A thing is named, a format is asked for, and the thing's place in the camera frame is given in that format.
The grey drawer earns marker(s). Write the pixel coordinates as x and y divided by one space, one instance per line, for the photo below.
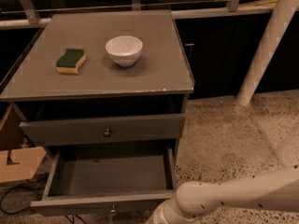
97 181
104 130

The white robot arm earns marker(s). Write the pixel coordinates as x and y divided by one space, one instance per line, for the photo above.
275 191

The grey top drawer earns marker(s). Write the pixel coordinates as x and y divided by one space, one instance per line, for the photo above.
104 130

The grey wooden drawer cabinet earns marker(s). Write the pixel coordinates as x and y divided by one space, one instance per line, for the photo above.
158 83

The white ceramic bowl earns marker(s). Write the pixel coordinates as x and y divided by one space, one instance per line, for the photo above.
124 50

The green yellow sponge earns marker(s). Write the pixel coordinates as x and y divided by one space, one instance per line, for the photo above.
71 61

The light wooden board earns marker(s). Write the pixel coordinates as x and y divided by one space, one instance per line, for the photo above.
16 162

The white diagonal support pole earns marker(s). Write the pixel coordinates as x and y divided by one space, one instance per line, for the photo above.
275 29

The metal railing frame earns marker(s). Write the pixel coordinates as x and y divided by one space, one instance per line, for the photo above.
21 14

